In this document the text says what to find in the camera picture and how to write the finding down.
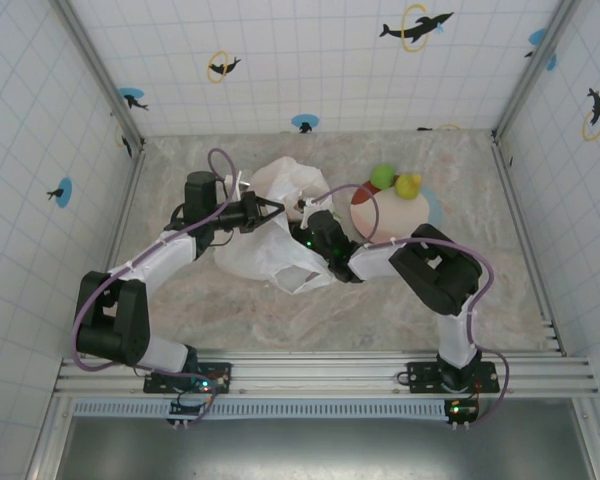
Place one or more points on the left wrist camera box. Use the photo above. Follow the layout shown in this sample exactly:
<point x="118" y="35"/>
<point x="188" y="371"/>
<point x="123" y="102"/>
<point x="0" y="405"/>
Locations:
<point x="240" y="184"/>

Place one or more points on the small controller board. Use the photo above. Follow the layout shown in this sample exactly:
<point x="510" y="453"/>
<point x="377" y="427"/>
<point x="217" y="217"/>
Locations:
<point x="462" y="411"/>
<point x="190" y="407"/>

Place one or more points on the white printed plastic bag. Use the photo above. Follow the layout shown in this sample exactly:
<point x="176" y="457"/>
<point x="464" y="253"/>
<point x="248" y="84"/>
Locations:
<point x="260" y="250"/>

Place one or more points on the round peach plate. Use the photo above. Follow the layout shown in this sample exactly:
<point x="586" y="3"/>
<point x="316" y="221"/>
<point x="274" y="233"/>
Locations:
<point x="400" y="215"/>

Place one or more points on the aluminium frame post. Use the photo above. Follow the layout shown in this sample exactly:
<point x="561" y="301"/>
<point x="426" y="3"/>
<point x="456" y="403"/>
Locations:
<point x="535" y="70"/>
<point x="100" y="75"/>

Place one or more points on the green lime fruit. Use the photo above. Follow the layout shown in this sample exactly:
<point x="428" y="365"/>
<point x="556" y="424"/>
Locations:
<point x="381" y="175"/>

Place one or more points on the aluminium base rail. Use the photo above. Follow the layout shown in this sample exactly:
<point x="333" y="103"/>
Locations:
<point x="320" y="375"/>

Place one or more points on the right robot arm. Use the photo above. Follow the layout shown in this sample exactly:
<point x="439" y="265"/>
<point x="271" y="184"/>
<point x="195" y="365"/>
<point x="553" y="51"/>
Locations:
<point x="440" y="270"/>

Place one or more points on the grey metal panel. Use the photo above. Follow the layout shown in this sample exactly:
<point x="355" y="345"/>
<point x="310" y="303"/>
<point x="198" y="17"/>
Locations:
<point x="320" y="450"/>

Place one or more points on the yellow-green pear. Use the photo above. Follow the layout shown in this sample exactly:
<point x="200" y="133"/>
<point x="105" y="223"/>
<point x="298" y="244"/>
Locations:
<point x="409" y="185"/>

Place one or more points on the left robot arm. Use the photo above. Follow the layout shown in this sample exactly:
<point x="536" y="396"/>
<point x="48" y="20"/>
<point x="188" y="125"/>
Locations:
<point x="165" y="252"/>

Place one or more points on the aluminium side rail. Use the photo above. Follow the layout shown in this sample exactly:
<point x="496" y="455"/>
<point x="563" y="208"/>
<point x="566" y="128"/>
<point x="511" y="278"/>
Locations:
<point x="127" y="200"/>
<point x="525" y="235"/>

